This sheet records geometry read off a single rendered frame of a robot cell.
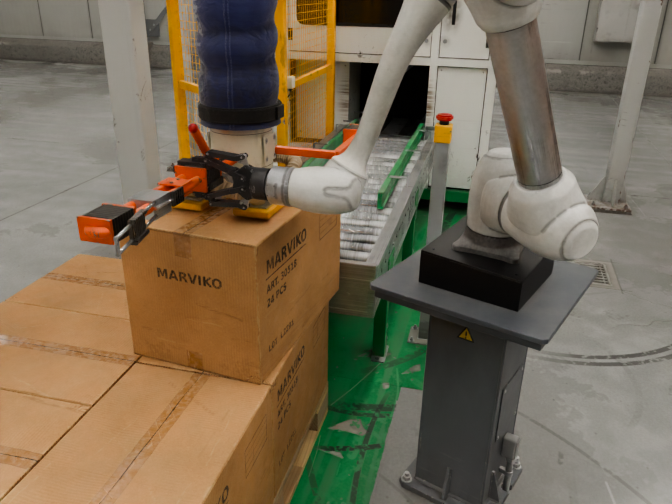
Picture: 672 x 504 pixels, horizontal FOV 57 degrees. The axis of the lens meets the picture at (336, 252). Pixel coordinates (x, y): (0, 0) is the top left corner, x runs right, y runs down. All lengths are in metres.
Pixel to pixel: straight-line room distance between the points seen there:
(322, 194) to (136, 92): 1.90
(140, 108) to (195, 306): 1.67
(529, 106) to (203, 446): 1.03
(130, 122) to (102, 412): 1.83
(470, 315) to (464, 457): 0.57
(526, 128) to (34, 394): 1.35
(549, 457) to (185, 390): 1.33
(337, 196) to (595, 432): 1.56
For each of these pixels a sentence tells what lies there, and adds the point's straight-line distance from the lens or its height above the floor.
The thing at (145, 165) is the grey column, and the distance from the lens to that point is 3.20.
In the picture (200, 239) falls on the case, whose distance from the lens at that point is 1.53.
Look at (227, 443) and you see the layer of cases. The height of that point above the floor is 0.54.
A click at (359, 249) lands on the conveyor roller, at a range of 2.48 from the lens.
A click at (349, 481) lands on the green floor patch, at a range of 2.17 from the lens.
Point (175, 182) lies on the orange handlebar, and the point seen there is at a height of 1.10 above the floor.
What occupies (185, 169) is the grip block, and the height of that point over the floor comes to 1.10.
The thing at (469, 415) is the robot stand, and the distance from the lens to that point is 1.92.
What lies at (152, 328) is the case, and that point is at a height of 0.64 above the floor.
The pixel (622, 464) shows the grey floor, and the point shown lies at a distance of 2.47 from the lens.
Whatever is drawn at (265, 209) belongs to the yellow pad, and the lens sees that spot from 1.61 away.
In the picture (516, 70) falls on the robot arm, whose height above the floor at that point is 1.36.
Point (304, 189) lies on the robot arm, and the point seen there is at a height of 1.10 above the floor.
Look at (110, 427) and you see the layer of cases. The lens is 1.60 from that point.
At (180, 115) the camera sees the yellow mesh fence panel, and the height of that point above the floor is 0.82.
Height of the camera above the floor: 1.51
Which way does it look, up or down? 24 degrees down
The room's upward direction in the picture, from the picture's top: 1 degrees clockwise
